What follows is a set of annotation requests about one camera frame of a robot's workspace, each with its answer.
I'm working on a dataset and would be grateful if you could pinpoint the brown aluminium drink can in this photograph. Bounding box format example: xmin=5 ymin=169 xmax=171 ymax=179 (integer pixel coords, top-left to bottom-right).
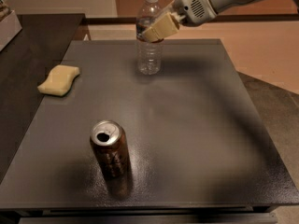
xmin=90 ymin=120 xmax=132 ymax=199

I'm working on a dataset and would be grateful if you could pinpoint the yellow sponge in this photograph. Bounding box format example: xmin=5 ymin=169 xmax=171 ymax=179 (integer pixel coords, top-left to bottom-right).
xmin=37 ymin=64 xmax=80 ymax=96

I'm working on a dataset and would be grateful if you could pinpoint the white box on side table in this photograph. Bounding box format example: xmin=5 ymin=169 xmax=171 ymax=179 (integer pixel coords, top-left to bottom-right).
xmin=0 ymin=10 xmax=22 ymax=51

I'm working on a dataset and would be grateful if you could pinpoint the dark side table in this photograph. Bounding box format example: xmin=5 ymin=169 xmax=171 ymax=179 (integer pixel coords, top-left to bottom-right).
xmin=0 ymin=14 xmax=85 ymax=182

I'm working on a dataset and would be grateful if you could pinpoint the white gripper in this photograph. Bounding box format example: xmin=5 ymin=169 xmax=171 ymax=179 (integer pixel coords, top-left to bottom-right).
xmin=142 ymin=0 xmax=217 ymax=43

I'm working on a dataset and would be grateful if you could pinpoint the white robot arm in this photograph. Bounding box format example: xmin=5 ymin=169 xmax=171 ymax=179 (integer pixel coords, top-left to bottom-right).
xmin=142 ymin=0 xmax=299 ymax=43

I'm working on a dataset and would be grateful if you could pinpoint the clear plastic water bottle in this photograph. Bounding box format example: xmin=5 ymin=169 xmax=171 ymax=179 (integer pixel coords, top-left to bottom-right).
xmin=135 ymin=0 xmax=163 ymax=75

